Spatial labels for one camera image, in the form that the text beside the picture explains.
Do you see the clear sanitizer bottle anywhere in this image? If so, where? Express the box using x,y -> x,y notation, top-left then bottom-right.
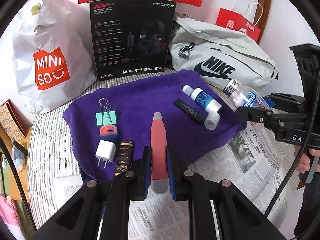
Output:
223,79 -> 270,109

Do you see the dark brown gold tube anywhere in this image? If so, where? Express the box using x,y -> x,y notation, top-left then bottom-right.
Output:
114,141 -> 133,176

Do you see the white USB charger plug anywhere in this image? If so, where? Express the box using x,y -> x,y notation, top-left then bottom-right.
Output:
95,140 -> 117,168

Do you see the pink tube with white cap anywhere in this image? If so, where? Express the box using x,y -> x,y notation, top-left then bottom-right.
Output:
150,112 -> 168,194

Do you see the small blue pink jar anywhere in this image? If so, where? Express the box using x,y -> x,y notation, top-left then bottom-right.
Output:
99,125 -> 119,144

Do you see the white blue bottle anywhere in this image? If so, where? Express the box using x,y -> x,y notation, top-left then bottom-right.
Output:
182,85 -> 222,113

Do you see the black rectangular stick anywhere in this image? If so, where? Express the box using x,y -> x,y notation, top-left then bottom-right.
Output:
173,99 -> 206,124

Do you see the mint green binder clip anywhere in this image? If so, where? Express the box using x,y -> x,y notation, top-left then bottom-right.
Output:
95,98 -> 117,126

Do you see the person right hand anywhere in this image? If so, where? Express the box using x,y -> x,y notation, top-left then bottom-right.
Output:
294,145 -> 320,174

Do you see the newspaper sheet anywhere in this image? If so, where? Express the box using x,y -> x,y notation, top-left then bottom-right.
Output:
49,119 -> 298,240

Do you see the purple towel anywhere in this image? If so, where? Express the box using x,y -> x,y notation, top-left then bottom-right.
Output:
63,70 -> 246,183

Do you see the small red paper bag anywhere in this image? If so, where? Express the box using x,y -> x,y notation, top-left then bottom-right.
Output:
215,0 -> 264,42

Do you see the grey Nike waist bag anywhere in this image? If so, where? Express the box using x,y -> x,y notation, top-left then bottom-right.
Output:
169,14 -> 279,90

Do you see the wooden nightstand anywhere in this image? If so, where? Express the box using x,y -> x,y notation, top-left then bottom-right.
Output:
6,128 -> 32,203

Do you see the tissue pack on nightstand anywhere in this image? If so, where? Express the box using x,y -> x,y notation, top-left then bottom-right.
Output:
12,146 -> 28,172

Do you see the pink clothing pile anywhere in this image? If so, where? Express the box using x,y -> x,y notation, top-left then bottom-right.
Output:
0,196 -> 25,239

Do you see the patterned book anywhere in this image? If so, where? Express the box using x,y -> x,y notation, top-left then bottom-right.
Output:
1,100 -> 31,141

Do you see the white Miniso plastic bag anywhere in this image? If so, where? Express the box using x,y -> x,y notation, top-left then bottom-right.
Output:
12,0 -> 96,114

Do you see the black headset box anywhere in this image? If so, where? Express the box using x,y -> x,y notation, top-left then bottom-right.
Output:
90,0 -> 176,81

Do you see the wooden door frame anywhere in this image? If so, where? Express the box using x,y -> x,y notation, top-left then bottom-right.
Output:
255,0 -> 271,44

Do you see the black cable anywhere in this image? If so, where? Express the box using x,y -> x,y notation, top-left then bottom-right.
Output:
0,137 -> 37,231

